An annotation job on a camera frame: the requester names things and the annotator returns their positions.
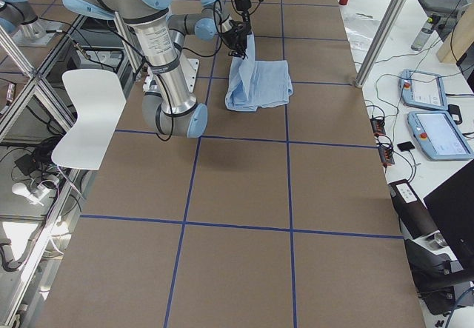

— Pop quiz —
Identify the aluminium frame post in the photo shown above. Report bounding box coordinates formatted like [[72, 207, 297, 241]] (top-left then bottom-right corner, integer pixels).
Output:
[[354, 0, 406, 88]]

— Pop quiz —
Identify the light blue button-up shirt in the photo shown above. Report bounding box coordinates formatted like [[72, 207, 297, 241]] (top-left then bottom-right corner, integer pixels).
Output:
[[224, 34, 293, 112]]

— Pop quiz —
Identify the teach pendant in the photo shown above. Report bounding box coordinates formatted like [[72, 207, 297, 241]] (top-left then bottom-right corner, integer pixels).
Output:
[[407, 110, 473, 161], [398, 69, 448, 111]]

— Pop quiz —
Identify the black monitor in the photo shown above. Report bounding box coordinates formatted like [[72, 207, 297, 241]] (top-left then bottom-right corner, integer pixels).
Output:
[[424, 162, 473, 269]]

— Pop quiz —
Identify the white pedestal column base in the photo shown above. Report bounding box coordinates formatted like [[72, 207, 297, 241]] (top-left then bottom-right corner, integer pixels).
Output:
[[142, 54, 199, 93]]

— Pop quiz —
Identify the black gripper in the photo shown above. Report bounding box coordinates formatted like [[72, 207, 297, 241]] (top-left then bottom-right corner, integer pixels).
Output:
[[236, 0, 252, 28], [220, 20, 252, 59]]

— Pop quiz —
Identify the clear plastic bag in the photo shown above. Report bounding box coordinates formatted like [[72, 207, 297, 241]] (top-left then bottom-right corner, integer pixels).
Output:
[[341, 10, 381, 65]]

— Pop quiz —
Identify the far teach pendant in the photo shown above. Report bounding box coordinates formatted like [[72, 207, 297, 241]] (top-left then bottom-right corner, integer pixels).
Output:
[[398, 69, 448, 111]]

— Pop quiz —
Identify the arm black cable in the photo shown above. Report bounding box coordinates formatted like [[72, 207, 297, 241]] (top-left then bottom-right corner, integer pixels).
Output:
[[110, 0, 227, 142]]

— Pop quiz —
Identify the brown paper table cover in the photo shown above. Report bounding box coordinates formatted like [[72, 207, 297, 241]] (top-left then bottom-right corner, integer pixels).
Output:
[[36, 0, 424, 327]]

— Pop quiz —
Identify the near teach pendant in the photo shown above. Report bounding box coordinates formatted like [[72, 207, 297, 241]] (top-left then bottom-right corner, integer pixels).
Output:
[[407, 110, 473, 161]]

